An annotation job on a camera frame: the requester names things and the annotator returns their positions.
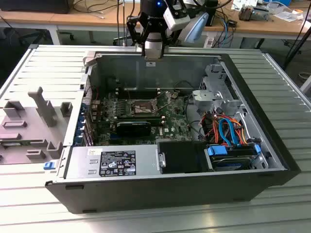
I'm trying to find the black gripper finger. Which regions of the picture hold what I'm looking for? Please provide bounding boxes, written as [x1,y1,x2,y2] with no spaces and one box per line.
[126,16,148,57]
[160,26,182,60]

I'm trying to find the silver CPU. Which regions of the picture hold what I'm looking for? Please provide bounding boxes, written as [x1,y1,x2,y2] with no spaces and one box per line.
[145,41,163,60]

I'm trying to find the metal socket cover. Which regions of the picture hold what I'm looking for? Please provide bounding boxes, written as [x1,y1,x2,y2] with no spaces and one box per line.
[151,90,173,113]

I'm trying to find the black RAM slot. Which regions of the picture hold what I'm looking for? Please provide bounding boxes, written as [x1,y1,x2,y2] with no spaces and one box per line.
[118,87,160,94]
[118,93,160,99]

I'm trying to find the CPU socket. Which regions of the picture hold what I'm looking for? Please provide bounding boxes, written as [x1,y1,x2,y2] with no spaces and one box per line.
[131,98,157,115]

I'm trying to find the CPU cooler heatsink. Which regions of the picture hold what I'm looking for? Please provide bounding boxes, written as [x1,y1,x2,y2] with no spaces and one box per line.
[238,6,255,22]

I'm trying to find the black disk bay cover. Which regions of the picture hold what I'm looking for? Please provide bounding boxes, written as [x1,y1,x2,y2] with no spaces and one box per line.
[157,141,209,174]

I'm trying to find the tall black box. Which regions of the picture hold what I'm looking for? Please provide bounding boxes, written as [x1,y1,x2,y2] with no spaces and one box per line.
[206,0,219,27]

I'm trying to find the wooden desk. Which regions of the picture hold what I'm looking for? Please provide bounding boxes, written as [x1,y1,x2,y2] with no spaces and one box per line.
[0,0,311,46]

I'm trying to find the silver metal drive cage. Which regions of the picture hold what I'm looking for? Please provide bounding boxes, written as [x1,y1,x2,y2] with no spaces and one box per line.
[191,63,246,116]

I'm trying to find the white printed cardboard box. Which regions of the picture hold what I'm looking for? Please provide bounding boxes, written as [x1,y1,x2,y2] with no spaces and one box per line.
[232,0,259,11]

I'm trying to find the green motherboard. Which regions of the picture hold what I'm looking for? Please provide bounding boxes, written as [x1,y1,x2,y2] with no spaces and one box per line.
[91,89,195,147]

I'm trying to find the green RAM stick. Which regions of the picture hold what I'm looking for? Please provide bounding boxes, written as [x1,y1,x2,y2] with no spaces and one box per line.
[0,141,32,147]
[117,115,163,126]

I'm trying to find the small grey device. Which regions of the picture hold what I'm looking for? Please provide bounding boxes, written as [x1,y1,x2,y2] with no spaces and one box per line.
[252,7,270,22]

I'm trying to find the black graphics card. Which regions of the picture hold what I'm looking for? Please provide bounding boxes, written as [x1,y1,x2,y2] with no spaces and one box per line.
[116,120,152,137]

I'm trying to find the black office chair base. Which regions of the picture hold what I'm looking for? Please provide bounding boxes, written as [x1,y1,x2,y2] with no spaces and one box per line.
[18,29,49,46]

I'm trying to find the black equipment box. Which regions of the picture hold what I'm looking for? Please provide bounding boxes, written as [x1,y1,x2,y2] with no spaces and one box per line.
[0,0,71,15]

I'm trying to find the white paper sheet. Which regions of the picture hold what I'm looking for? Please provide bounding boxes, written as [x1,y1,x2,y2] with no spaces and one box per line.
[273,11,304,23]

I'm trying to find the black tripod stand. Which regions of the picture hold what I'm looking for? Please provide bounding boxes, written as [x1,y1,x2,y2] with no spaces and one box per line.
[281,14,311,71]

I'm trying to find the grey parts rack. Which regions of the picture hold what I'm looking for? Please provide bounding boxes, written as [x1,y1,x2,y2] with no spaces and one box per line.
[0,86,73,166]

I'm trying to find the silver power supply unit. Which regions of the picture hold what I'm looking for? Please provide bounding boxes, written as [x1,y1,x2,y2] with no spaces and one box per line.
[63,145,162,179]

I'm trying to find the hard disk in blue carrier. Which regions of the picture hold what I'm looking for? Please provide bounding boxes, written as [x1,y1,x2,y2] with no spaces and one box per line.
[205,143,262,172]

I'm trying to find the black open PC case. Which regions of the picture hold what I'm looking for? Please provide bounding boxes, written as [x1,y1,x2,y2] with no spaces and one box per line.
[45,45,302,215]

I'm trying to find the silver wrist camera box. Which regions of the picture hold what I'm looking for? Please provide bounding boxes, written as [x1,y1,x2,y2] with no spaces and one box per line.
[163,4,191,32]

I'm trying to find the orange wire bundle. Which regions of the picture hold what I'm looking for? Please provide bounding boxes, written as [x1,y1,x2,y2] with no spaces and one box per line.
[201,112,251,146]

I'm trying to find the blue wire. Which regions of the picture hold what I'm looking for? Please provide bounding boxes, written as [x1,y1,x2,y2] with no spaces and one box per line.
[218,117,242,148]

